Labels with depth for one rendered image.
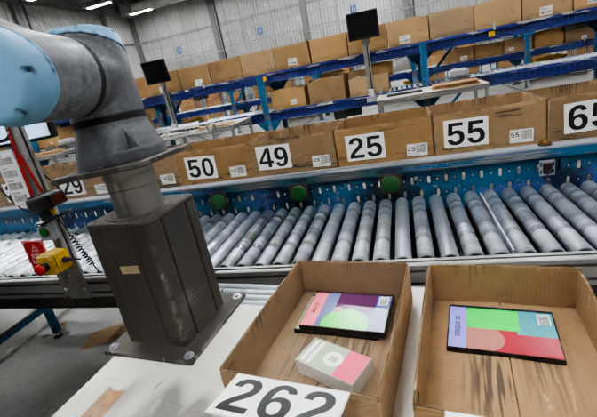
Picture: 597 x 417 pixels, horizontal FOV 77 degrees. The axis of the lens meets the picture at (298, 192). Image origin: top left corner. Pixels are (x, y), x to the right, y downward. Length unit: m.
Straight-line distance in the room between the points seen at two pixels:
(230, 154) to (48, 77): 1.15
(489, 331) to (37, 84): 0.89
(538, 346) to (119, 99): 0.92
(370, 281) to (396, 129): 0.79
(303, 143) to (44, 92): 1.13
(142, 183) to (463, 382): 0.73
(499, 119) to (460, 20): 4.58
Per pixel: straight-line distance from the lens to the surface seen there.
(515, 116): 1.64
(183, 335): 0.96
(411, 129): 1.59
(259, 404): 0.64
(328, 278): 0.99
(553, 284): 0.94
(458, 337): 0.84
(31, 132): 1.67
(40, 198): 1.47
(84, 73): 0.79
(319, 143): 1.63
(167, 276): 0.89
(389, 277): 0.94
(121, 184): 0.89
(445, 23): 6.12
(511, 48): 10.52
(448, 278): 0.92
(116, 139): 0.85
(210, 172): 1.84
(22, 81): 0.70
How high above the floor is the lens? 1.31
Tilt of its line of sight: 17 degrees down
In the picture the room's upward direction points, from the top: 11 degrees counter-clockwise
